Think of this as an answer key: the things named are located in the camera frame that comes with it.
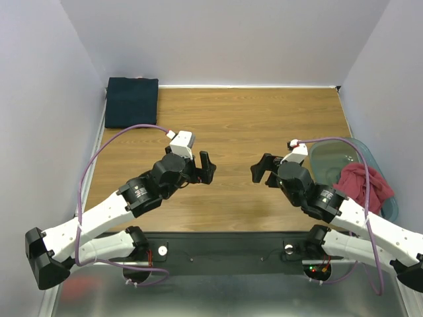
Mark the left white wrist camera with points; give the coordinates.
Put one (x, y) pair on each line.
(181, 143)

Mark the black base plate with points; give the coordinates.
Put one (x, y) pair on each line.
(233, 253)

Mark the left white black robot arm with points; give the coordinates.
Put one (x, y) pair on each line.
(52, 253)

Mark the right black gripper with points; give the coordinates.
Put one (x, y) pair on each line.
(271, 170)

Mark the clear teal plastic bin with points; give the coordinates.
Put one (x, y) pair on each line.
(338, 164)

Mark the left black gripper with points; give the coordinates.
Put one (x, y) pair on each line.
(205, 175)

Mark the red tank top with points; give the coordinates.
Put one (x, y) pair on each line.
(352, 182)

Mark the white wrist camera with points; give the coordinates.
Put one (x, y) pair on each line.
(181, 143)
(298, 152)

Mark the folded navy tank top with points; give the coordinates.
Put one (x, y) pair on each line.
(131, 101)

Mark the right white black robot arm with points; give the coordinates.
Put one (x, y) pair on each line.
(349, 232)

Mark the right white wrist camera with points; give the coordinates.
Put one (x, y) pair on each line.
(298, 152)

